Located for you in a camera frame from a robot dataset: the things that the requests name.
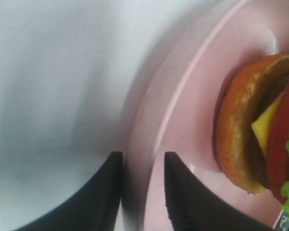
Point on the pink round plate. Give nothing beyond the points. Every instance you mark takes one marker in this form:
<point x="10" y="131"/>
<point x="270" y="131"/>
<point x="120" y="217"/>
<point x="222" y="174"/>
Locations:
<point x="178" y="110"/>

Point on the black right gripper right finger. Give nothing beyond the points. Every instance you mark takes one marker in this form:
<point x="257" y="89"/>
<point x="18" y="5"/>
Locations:
<point x="192" y="206"/>

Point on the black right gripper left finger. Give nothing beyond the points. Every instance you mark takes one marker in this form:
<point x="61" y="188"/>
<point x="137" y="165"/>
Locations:
<point x="92" y="208"/>

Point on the burger with lettuce and cheese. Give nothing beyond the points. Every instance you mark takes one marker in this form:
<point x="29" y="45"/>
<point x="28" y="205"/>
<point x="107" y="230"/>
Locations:
<point x="252" y="128"/>

